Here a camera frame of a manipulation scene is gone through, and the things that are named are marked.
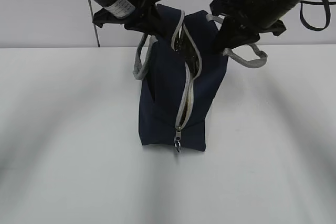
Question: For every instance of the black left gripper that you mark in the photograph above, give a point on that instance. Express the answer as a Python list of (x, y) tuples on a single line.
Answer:
[(135, 15)]

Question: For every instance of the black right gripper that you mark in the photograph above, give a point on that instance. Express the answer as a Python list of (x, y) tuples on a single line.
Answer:
[(245, 20)]

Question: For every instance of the navy and white lunch bag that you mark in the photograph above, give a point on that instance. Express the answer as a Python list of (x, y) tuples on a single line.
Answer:
[(180, 77)]

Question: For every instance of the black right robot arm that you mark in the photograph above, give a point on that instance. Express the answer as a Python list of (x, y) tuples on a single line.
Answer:
[(325, 3)]

